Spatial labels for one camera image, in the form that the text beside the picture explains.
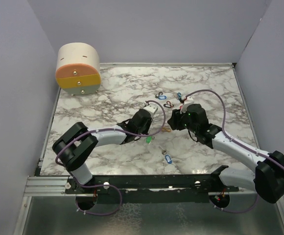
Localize round three-drawer storage box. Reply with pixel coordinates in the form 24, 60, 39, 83
55, 43, 101, 95

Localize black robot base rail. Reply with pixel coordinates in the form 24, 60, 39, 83
65, 174, 238, 204

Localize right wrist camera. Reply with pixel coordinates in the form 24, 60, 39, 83
180, 96, 194, 114

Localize aluminium frame rail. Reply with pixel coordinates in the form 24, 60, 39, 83
24, 175, 255, 196

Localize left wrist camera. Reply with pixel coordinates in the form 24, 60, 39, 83
143, 103, 158, 115

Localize blue window tag with key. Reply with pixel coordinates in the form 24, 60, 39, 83
159, 147, 172, 164

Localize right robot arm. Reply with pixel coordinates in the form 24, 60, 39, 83
168, 104, 284, 203

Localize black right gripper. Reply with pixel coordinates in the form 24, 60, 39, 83
167, 106, 198, 134

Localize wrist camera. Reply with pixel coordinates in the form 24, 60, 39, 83
143, 103, 158, 115
180, 96, 194, 114

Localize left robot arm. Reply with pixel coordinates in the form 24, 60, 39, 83
52, 105, 158, 193

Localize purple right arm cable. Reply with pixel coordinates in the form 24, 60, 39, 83
181, 89, 284, 213

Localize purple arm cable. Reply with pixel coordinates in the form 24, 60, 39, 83
181, 89, 284, 213
55, 99, 167, 216

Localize green key tag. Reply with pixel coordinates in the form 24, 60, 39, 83
145, 136, 155, 144

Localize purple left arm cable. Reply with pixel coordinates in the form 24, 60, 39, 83
55, 99, 167, 216

